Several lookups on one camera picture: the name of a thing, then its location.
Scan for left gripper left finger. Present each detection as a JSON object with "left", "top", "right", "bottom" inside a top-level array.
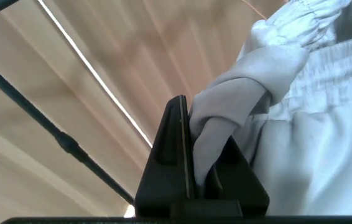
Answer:
[{"left": 134, "top": 95, "right": 199, "bottom": 218}]

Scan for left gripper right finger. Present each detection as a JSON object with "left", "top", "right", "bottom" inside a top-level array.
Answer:
[{"left": 203, "top": 136, "right": 271, "bottom": 218}]

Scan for pale grey shorts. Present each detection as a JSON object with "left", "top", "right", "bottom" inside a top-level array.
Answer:
[{"left": 188, "top": 0, "right": 352, "bottom": 216}]

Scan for pink clothes hanger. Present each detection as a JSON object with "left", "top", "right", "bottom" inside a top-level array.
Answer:
[{"left": 240, "top": 0, "right": 267, "bottom": 20}]

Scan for black clothes rack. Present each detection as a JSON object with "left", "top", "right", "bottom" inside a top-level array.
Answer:
[{"left": 0, "top": 0, "right": 135, "bottom": 205}]

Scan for beige curtain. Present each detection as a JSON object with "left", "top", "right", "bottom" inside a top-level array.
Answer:
[{"left": 0, "top": 0, "right": 289, "bottom": 218}]

